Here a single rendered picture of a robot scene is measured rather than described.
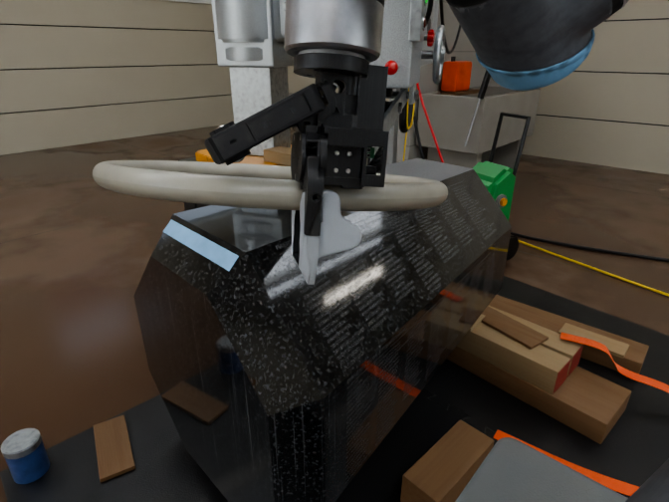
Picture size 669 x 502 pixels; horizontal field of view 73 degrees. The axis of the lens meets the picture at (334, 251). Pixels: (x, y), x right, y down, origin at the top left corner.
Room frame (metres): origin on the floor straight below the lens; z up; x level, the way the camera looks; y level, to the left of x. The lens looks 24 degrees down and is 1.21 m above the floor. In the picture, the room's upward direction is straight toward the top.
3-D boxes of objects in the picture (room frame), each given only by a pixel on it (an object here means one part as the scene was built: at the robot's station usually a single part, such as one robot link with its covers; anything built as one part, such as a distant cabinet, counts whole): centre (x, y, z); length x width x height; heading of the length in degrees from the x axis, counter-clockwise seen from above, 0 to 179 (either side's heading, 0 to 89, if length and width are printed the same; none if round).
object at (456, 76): (4.55, -1.18, 1.00); 0.50 x 0.22 x 0.33; 138
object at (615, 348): (1.58, -1.09, 0.10); 0.25 x 0.10 x 0.01; 48
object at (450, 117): (4.50, -1.42, 0.43); 1.30 x 0.62 x 0.86; 138
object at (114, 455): (1.09, 0.73, 0.02); 0.25 x 0.10 x 0.01; 30
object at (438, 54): (1.37, -0.26, 1.20); 0.15 x 0.10 x 0.15; 163
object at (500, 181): (2.67, -0.93, 0.43); 0.35 x 0.35 x 0.87; 28
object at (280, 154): (1.89, 0.19, 0.81); 0.20 x 0.10 x 0.05; 51
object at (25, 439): (1.00, 0.94, 0.08); 0.10 x 0.10 x 0.13
